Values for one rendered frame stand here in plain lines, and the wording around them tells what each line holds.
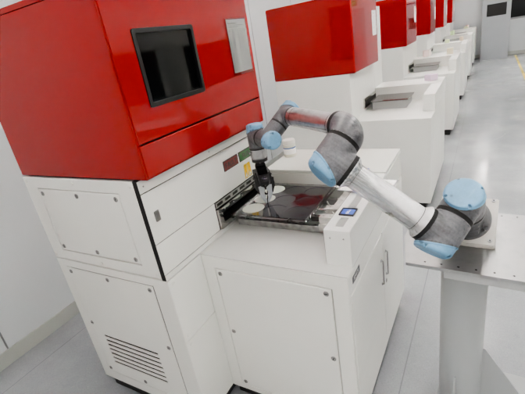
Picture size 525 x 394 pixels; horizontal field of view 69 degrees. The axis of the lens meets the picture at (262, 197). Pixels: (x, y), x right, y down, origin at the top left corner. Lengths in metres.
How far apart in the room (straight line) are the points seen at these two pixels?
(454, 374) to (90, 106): 1.70
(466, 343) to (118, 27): 1.64
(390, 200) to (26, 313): 2.40
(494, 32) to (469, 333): 12.48
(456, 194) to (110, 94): 1.11
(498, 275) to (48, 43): 1.57
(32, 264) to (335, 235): 2.11
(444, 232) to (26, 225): 2.40
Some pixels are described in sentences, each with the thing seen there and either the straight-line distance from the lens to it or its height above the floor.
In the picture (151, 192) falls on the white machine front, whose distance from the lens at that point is 1.38.
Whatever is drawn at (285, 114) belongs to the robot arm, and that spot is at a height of 1.30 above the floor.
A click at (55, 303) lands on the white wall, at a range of 3.04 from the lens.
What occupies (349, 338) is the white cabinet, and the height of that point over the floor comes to 0.56.
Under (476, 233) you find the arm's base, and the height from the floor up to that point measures 0.88.
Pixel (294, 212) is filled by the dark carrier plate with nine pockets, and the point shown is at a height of 0.90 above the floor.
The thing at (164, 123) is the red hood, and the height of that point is 1.38.
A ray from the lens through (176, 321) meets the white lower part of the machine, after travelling 1.61.
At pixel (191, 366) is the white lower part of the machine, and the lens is 1.75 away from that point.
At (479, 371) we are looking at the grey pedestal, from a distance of 1.89.
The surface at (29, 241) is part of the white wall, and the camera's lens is 2.85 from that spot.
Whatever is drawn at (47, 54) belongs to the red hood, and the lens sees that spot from 1.48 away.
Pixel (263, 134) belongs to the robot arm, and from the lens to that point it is 1.54.
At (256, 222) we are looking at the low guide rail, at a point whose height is 0.84.
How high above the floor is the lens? 1.58
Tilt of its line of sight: 22 degrees down
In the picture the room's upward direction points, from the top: 10 degrees counter-clockwise
